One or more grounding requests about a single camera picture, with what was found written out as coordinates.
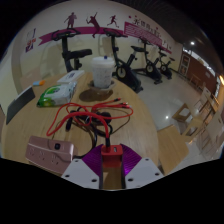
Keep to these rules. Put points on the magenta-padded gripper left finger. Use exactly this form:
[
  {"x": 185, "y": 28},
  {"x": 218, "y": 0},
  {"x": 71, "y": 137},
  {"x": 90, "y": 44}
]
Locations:
[{"x": 87, "y": 168}]

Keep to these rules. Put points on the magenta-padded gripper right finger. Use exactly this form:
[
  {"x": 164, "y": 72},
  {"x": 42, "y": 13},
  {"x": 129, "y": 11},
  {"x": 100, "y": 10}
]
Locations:
[{"x": 136, "y": 168}]

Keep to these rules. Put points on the red charger block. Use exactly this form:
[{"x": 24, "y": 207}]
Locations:
[{"x": 111, "y": 158}]

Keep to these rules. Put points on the light wooden chair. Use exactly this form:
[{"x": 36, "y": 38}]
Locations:
[{"x": 171, "y": 148}]

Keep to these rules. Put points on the pink power strip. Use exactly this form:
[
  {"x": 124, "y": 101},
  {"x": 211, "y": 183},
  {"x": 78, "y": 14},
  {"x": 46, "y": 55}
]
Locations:
[{"x": 50, "y": 151}]

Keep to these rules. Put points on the low wooden stool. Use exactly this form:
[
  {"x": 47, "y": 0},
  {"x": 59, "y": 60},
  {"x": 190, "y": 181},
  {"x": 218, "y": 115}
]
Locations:
[{"x": 182, "y": 116}]

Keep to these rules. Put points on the brown round coaster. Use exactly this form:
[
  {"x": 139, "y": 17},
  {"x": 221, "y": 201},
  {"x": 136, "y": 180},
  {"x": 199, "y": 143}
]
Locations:
[{"x": 95, "y": 95}]

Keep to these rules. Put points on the green wet wipes pack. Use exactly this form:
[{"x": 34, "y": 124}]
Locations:
[{"x": 55, "y": 95}]

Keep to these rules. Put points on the group of wooden chairs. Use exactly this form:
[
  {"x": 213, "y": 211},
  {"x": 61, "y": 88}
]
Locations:
[{"x": 210, "y": 116}]

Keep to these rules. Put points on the white flat box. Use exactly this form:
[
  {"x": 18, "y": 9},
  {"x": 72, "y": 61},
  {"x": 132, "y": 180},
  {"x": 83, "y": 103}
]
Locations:
[{"x": 70, "y": 76}]

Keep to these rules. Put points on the black mouse pad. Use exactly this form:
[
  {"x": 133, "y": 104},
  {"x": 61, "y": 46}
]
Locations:
[{"x": 20, "y": 103}]

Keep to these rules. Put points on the black exercise bike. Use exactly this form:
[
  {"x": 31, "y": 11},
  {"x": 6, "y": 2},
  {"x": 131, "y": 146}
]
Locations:
[
  {"x": 165, "y": 66},
  {"x": 68, "y": 55},
  {"x": 150, "y": 68},
  {"x": 125, "y": 71}
]

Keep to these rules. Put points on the orange and blue marker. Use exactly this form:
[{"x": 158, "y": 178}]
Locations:
[{"x": 39, "y": 83}]

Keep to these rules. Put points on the ceiling lights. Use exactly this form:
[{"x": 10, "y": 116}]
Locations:
[{"x": 192, "y": 43}]

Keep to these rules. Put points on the magenta wall decal banner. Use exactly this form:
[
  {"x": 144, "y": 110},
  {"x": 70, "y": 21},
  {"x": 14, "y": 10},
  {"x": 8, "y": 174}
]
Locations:
[{"x": 143, "y": 31}]

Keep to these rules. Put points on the wall posters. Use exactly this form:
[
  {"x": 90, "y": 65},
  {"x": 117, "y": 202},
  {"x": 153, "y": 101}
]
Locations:
[{"x": 30, "y": 40}]

